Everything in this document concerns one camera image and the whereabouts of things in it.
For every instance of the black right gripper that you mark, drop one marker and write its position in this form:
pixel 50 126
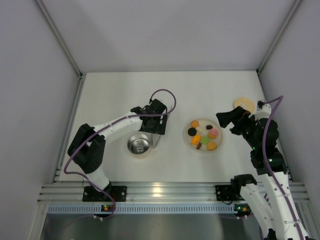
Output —
pixel 236 120

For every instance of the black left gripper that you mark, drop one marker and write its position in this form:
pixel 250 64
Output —
pixel 155 128

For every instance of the metal serving tongs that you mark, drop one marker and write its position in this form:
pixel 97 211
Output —
pixel 155 139

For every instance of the orange fish-shaped cookie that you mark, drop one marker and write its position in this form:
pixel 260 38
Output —
pixel 196 139

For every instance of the brown chocolate piece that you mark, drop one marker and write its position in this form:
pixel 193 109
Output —
pixel 199 145

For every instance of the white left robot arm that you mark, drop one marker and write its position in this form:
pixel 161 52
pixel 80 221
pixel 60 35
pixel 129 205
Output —
pixel 86 151

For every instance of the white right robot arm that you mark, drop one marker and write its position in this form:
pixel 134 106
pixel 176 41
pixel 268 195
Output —
pixel 276 213

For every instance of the beige lunch box lid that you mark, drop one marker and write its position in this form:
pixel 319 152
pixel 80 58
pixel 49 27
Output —
pixel 246 103

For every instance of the steel-lined beige lunch box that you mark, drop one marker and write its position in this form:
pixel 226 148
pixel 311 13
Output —
pixel 139 145

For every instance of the pink round cookie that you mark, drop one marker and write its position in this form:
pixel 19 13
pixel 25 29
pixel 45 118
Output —
pixel 213 133

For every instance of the yellow round biscuit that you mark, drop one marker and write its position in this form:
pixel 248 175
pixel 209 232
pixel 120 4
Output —
pixel 211 146

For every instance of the green round cookie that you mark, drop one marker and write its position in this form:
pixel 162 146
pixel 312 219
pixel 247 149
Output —
pixel 205 140

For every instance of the beige round plate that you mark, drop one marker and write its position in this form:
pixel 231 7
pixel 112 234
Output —
pixel 203 122

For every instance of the right aluminium frame post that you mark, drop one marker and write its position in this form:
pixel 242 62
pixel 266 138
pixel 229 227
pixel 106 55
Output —
pixel 288 18

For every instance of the aluminium frame post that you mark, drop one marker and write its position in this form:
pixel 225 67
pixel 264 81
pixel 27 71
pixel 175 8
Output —
pixel 40 5
pixel 288 18

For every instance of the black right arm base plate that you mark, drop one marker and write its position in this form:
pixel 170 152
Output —
pixel 226 193

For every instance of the aluminium front rail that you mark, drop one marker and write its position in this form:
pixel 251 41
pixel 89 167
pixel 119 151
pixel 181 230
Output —
pixel 136 192

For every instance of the slotted grey cable duct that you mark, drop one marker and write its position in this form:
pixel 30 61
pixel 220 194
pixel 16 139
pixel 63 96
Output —
pixel 122 209

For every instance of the left aluminium frame post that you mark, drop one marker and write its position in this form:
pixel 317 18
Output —
pixel 40 5

